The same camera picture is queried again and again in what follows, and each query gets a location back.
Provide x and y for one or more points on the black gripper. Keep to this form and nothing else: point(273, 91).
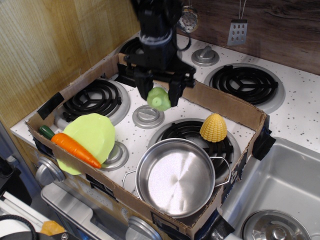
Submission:
point(160, 63)

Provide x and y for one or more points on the green toy broccoli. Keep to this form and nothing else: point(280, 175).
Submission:
point(158, 99)

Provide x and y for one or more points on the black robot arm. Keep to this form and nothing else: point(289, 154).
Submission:
point(158, 21)

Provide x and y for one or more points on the silver centre stove knob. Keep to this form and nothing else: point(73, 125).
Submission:
point(146, 117)

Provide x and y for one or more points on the silver stove knob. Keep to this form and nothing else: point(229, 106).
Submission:
point(117, 158)
point(205, 57)
point(146, 117)

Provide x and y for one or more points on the back left black burner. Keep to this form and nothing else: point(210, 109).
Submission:
point(132, 46)

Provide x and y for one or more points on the black burner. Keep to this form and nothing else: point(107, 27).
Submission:
point(251, 83)
point(189, 129)
point(103, 96)
point(132, 46)

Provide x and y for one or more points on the silver back stove knob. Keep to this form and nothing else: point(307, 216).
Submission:
point(205, 57)

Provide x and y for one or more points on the front left black burner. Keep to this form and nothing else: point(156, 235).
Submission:
point(103, 96)

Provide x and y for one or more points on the hanging metal strainer spoon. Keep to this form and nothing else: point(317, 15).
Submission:
point(190, 18)

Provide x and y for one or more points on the yellow toy corn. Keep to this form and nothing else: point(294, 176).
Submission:
point(214, 128)

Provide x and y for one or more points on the light green plastic plate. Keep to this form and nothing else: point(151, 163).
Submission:
point(94, 132)

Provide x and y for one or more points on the silver front stove knob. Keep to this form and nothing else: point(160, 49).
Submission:
point(117, 158)

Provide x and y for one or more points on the back right black burner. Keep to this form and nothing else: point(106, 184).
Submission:
point(251, 83)

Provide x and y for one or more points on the hanging metal spatula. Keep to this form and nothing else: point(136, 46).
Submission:
point(238, 27)

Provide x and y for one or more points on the front right black burner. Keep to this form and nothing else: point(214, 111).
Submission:
point(189, 129)

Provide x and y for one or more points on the orange toy carrot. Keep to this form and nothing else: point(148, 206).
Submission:
point(70, 145)

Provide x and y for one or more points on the brown cardboard fence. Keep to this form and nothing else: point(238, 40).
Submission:
point(228, 106)

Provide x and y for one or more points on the silver oven knob left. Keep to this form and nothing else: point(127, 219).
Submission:
point(48, 172)

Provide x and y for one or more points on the silver oven knob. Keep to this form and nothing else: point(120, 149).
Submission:
point(48, 172)
point(138, 229)

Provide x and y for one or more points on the silver oven knob right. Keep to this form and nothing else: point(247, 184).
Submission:
point(138, 229)

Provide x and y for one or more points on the stainless steel sink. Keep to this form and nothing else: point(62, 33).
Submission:
point(287, 179)

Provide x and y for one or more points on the silver sink drain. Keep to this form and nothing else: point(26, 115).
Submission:
point(271, 224)

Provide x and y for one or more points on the orange object bottom left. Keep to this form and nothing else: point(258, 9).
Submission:
point(51, 228)

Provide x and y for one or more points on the steel pot with handles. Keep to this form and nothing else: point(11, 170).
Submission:
point(177, 177)

